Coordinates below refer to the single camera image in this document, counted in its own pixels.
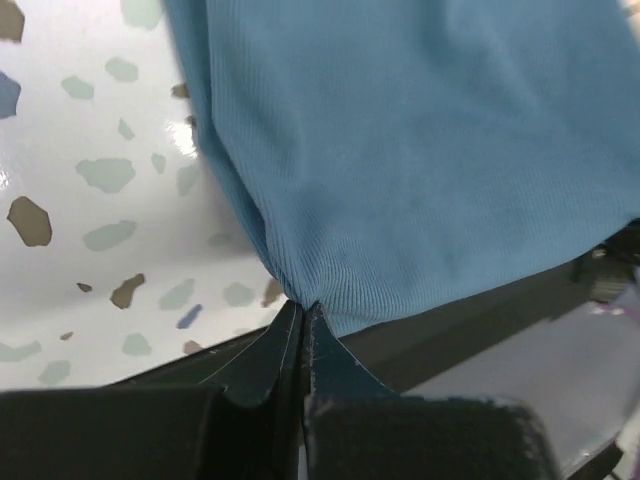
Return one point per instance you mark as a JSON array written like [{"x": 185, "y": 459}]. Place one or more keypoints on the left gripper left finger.
[{"x": 240, "y": 422}]

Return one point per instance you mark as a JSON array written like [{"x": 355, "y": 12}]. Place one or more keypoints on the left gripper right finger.
[{"x": 355, "y": 427}]

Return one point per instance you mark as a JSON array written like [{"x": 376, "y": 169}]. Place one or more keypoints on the blue tank top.
[{"x": 389, "y": 157}]

